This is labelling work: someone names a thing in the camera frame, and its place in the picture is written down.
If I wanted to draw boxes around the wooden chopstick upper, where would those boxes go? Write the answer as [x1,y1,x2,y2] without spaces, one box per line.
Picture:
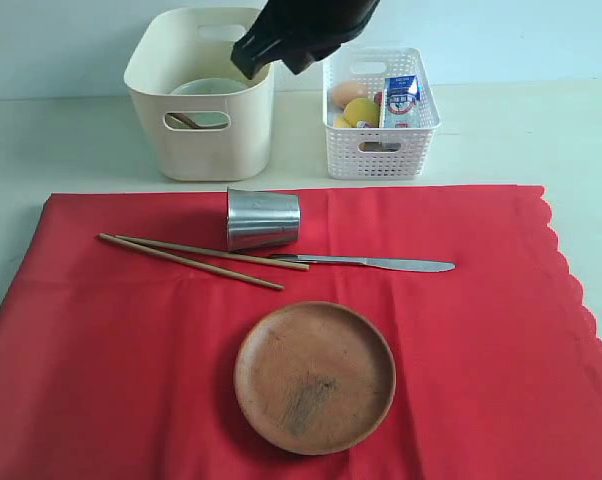
[114,235,310,271]

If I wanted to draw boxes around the wooden chopstick lower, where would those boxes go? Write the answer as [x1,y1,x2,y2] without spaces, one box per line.
[97,233,284,291]

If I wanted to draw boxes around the steel cup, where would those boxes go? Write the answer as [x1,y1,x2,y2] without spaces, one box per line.
[226,188,301,252]

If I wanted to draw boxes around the red tablecloth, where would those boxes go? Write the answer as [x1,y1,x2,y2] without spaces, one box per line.
[0,185,602,479]

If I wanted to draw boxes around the brown wooden plate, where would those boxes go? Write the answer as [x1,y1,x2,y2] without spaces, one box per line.
[233,301,396,456]

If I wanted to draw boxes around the brown egg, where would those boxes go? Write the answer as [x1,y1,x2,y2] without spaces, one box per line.
[330,81,369,109]

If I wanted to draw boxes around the white perforated plastic basket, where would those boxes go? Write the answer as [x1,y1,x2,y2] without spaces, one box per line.
[322,45,440,180]

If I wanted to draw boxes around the wooden chopstick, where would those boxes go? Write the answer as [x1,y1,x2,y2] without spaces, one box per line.
[114,235,310,271]
[97,233,284,291]

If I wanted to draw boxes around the yellow lemon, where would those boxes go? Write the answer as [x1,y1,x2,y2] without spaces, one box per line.
[343,98,380,128]

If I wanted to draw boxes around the pale green ceramic bowl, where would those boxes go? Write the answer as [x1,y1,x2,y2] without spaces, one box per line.
[166,78,247,129]

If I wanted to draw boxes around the steel table knife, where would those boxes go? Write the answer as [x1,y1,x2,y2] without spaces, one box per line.
[269,254,456,273]

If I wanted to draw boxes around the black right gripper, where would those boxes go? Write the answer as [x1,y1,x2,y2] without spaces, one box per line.
[230,0,379,79]

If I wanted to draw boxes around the blue white milk carton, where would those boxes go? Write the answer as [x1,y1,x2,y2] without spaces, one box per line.
[379,75,421,129]

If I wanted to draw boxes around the dark wooden spoon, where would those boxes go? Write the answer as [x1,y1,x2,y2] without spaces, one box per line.
[169,112,201,130]

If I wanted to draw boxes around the yellow cheese wedge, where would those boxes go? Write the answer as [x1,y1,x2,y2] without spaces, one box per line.
[332,115,352,128]

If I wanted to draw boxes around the cream plastic tub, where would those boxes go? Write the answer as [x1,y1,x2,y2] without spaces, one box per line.
[124,7,274,182]

